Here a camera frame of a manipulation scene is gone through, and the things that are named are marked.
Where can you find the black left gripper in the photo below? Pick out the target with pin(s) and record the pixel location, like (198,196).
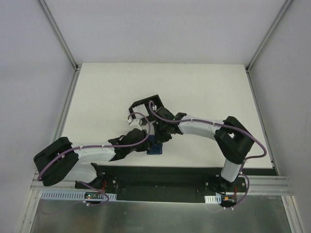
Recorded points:
(146,145)

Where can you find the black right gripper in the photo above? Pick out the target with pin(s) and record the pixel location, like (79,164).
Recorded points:
(158,132)

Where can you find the blue leather card holder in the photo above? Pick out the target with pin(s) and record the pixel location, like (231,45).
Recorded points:
(156,148)

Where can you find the black plastic card tray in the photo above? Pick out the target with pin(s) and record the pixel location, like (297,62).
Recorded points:
(139,105)

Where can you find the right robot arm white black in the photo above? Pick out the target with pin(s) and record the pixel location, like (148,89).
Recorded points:
(233,139)

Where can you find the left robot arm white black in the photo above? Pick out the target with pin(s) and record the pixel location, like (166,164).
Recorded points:
(64,160)

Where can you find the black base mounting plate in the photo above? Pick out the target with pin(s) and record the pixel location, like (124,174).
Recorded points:
(165,184)

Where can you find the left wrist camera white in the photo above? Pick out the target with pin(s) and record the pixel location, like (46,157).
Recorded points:
(134,122)

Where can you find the right white cable duct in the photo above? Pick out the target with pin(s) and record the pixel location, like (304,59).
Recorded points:
(213,199)

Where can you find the white cable duct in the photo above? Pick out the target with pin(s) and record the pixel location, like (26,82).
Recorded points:
(213,199)
(76,195)

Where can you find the left aluminium frame post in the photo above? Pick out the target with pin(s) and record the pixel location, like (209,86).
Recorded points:
(57,33)

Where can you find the aluminium frame post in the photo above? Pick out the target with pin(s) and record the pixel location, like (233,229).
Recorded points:
(57,33)
(268,35)

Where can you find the left white cable duct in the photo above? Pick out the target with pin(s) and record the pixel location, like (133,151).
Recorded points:
(76,195)

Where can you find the right aluminium frame post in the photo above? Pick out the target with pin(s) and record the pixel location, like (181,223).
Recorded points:
(268,35)

